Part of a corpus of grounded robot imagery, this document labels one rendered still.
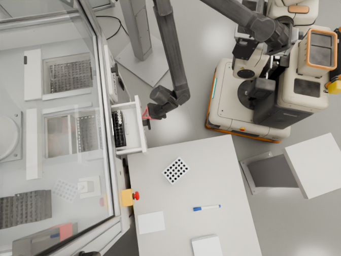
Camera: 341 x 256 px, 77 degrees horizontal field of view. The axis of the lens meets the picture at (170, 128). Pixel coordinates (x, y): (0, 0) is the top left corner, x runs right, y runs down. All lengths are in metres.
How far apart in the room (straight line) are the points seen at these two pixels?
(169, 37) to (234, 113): 1.13
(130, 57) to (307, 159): 1.73
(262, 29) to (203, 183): 0.74
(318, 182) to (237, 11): 0.95
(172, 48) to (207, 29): 1.72
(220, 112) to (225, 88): 0.22
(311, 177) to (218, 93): 0.91
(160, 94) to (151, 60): 1.35
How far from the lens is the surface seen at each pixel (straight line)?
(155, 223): 1.14
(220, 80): 1.88
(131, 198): 1.01
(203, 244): 1.13
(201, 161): 1.16
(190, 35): 2.44
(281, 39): 0.96
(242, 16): 0.86
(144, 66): 2.19
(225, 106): 1.79
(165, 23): 0.77
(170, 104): 0.92
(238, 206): 1.20
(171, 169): 1.11
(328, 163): 1.42
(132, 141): 1.10
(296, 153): 1.34
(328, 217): 2.32
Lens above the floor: 1.90
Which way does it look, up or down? 75 degrees down
